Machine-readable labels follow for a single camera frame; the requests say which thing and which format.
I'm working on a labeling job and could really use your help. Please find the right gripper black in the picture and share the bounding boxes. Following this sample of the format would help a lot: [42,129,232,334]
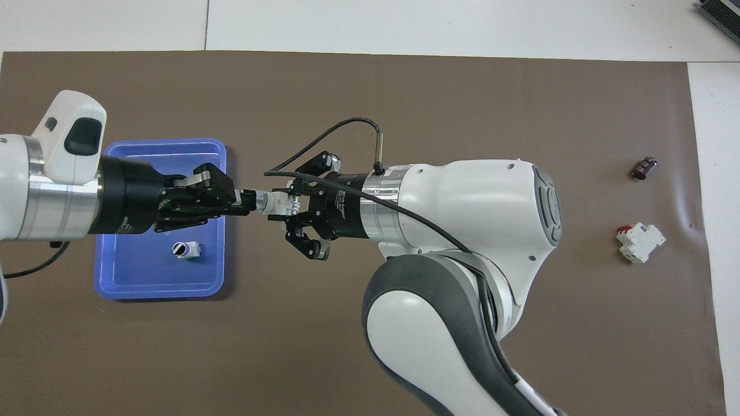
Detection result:
[268,151,371,261]

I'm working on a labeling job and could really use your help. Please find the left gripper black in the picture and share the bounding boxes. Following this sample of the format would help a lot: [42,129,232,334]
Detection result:
[89,156,255,236]

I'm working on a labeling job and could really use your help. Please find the white-backed selector switch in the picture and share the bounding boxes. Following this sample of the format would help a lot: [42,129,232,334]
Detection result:
[248,189,302,216]

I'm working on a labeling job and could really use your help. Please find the blue plastic tray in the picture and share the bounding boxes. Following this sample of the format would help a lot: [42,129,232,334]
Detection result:
[94,138,227,300]

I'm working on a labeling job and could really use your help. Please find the brown table mat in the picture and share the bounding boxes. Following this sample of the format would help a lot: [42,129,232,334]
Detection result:
[0,51,728,416]

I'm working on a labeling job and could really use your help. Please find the white circuit breaker red lever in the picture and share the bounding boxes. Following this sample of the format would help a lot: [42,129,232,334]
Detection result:
[616,222,667,264]

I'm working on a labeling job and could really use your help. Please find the small dark brown component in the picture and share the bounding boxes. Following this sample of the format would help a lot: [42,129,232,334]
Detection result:
[632,155,659,180]

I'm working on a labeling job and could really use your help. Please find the grey ridged metal device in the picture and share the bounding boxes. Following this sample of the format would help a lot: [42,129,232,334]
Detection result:
[695,0,740,29]

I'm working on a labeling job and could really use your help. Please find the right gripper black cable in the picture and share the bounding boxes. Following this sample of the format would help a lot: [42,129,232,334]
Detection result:
[264,117,472,252]

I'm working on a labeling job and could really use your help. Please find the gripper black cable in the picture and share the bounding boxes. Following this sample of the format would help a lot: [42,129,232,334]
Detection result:
[264,117,472,252]
[0,239,71,280]

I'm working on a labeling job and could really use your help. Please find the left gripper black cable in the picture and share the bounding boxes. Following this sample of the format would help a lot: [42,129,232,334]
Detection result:
[0,239,71,280]

